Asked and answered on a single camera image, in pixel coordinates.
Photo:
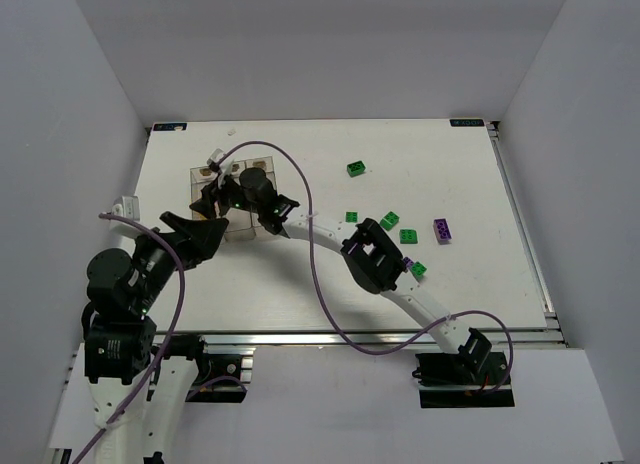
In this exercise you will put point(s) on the green lego joined brick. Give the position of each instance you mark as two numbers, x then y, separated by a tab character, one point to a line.
418	270

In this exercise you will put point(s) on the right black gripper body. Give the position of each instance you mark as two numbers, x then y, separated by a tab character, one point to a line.
220	195

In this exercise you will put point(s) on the purple long lego brick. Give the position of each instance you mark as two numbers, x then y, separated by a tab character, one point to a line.
442	231

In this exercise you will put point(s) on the blue corner label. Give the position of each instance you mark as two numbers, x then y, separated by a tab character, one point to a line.
466	122
169	127

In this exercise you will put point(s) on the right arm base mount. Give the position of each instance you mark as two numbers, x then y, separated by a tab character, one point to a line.
443	384

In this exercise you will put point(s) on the right clear plastic container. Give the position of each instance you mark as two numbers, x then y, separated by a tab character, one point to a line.
266	164

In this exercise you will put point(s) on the left clear plastic container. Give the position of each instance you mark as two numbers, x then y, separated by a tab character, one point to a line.
199	177

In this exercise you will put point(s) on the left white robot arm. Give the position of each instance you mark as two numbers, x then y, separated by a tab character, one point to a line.
139	389

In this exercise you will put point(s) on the clear plastic container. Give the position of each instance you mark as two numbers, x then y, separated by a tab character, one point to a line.
266	164
241	225
199	177

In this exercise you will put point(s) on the middle clear plastic container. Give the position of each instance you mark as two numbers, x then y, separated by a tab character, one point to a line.
241	225

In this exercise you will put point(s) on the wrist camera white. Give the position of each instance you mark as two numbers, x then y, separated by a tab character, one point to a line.
220	164
122	211

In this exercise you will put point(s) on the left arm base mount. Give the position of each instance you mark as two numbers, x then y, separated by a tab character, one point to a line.
219	373

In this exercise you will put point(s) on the left blue corner label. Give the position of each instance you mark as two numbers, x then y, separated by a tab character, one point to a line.
169	127

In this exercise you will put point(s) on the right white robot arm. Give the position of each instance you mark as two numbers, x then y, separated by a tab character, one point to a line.
375	263

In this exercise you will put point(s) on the right blue corner label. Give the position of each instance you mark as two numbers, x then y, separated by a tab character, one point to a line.
466	122

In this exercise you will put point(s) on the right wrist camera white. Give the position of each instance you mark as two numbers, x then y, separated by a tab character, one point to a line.
220	164

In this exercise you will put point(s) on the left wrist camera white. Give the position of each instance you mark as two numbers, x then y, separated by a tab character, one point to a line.
122	211

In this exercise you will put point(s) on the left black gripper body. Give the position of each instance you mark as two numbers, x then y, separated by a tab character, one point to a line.
189	240

